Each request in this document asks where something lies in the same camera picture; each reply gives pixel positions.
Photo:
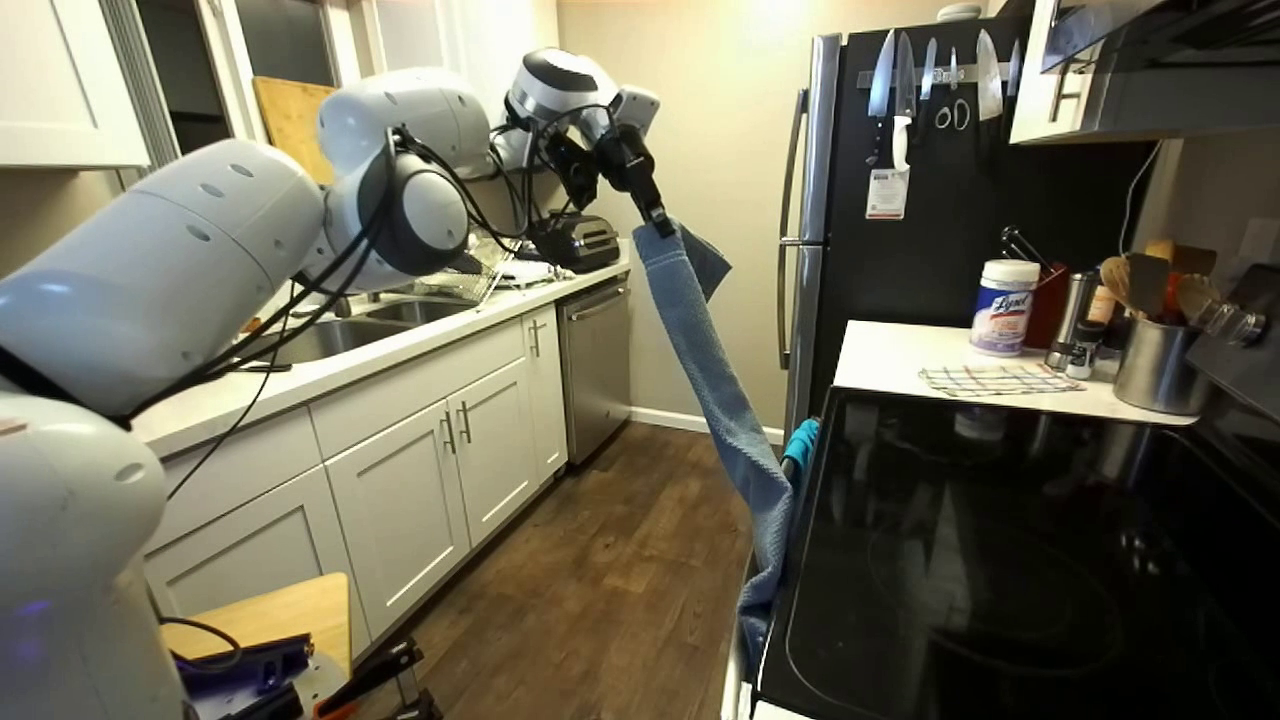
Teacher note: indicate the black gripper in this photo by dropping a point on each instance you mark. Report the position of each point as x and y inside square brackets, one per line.
[624, 156]

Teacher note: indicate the light blue towel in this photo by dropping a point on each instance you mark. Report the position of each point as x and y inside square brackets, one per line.
[705, 362]

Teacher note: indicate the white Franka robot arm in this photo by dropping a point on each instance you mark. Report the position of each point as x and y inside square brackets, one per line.
[173, 267]

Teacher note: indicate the turquoise white striped towel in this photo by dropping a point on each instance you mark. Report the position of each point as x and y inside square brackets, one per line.
[805, 445]

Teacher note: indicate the black steel oven range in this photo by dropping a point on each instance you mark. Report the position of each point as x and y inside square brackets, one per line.
[1175, 601]

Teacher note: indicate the black countertop grill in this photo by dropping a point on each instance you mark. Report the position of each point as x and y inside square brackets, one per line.
[579, 245]

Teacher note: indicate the steel dishwasher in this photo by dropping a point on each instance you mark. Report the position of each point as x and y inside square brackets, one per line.
[594, 385]

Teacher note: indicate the white paper tag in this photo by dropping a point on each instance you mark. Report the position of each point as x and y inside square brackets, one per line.
[887, 195]

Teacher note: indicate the white upper cabinet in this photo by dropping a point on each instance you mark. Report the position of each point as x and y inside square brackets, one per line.
[67, 92]
[1034, 82]
[495, 33]

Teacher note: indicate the steel kitchen knife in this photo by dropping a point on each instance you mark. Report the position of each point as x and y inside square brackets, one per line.
[881, 82]
[930, 68]
[989, 77]

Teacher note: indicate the black refrigerator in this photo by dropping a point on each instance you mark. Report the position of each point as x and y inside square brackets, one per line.
[934, 267]

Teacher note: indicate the steel kitchen sink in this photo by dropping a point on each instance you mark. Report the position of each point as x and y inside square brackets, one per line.
[362, 324]

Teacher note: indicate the white wipes canister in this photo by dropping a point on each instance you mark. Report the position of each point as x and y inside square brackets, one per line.
[1003, 304]

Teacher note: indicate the wooden cutting board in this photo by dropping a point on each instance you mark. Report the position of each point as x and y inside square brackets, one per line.
[285, 124]

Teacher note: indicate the white grid trivet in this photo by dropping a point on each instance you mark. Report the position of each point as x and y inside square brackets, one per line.
[1003, 380]

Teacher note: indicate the white sink base cabinets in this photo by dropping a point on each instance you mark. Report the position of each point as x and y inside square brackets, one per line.
[401, 506]

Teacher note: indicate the orange brown spice bottle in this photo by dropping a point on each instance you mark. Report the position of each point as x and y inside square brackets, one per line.
[1046, 308]

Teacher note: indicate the steel pepper grinder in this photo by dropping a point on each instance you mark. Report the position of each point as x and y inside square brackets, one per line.
[1078, 312]

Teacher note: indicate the white framed window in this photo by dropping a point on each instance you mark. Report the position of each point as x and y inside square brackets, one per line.
[186, 65]

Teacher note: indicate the steel utensil holder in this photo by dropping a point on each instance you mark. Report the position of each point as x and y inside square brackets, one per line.
[1153, 364]

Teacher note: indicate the steel range hood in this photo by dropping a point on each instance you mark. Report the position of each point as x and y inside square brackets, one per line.
[1186, 65]

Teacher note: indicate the light wooden board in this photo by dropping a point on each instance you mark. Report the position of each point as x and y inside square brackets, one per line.
[280, 605]

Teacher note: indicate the black orange clamp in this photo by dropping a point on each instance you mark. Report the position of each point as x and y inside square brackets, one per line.
[366, 675]

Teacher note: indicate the blue purple box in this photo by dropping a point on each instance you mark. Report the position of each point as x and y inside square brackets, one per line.
[247, 664]

